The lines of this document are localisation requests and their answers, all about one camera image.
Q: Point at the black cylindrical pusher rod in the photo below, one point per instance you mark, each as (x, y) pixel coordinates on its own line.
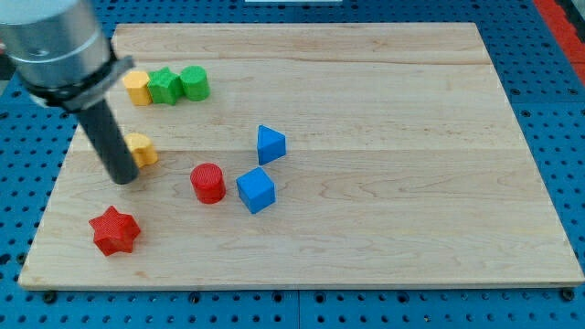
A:
(104, 134)

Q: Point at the grey clamp flange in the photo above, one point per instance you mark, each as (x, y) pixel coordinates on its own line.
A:
(68, 85)

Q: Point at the yellow heart block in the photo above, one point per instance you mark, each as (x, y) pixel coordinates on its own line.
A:
(141, 148)

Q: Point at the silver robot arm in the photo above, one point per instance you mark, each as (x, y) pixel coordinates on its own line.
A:
(35, 31)

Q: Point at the green circle block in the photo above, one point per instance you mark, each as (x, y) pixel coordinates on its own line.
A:
(194, 82)

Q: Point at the yellow hexagon block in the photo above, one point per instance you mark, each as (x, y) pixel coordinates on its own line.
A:
(136, 84)

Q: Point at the green star block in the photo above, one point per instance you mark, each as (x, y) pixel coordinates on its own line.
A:
(164, 86)

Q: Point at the red star block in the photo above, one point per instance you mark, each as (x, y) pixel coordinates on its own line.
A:
(114, 231)

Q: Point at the red cylinder block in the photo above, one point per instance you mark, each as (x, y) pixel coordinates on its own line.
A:
(208, 183)

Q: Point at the blue cube block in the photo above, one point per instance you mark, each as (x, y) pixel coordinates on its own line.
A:
(256, 190)

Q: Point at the blue triangle block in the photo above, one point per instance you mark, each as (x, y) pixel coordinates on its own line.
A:
(271, 145)

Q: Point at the wooden board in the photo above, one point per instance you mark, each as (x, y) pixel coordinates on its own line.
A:
(406, 168)

